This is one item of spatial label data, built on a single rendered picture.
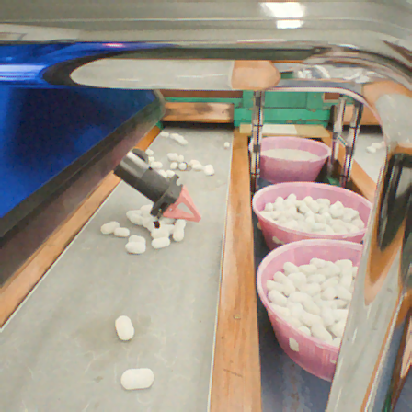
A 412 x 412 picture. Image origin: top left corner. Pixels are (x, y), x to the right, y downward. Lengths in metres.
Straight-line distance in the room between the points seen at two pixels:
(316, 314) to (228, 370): 0.18
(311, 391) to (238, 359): 0.14
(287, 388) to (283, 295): 0.13
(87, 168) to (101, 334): 0.39
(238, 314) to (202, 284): 0.11
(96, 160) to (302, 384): 0.45
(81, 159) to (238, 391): 0.33
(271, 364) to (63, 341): 0.29
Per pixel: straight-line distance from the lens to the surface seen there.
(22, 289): 0.64
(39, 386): 0.50
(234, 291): 0.54
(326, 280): 0.66
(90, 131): 0.20
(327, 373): 0.56
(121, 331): 0.51
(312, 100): 1.51
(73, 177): 0.16
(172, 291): 0.58
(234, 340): 0.48
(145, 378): 0.45
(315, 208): 0.87
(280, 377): 0.57
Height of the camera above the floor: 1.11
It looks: 26 degrees down
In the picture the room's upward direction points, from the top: straight up
